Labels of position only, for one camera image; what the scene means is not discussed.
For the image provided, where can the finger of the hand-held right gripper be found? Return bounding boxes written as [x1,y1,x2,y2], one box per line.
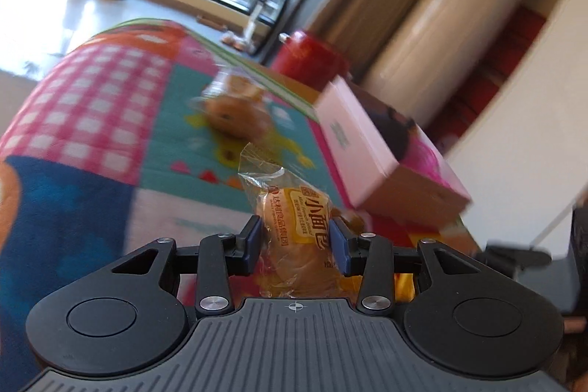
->
[478,241,552,278]

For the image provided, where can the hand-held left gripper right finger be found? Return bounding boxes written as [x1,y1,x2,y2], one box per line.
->
[330,215,488,316]

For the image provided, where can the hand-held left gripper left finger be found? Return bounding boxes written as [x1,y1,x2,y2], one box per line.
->
[111,215,265,317]

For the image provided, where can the small bread clear packet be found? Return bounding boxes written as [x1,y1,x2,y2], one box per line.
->
[238,141,363,298]

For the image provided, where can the cardboard box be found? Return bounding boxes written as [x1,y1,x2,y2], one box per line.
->
[316,75,474,227]

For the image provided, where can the brown bread packet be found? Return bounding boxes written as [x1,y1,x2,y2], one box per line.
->
[190,71,276,142]

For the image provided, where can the dark red wooden door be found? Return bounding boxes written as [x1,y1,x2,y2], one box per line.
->
[427,6,552,154]

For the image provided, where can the red bucket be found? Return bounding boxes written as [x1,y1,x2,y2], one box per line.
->
[269,30,352,92]

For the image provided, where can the colourful printed play mat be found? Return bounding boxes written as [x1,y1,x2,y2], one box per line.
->
[0,19,483,379]

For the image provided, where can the white standing air conditioner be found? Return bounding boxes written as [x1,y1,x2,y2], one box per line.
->
[363,0,556,99]

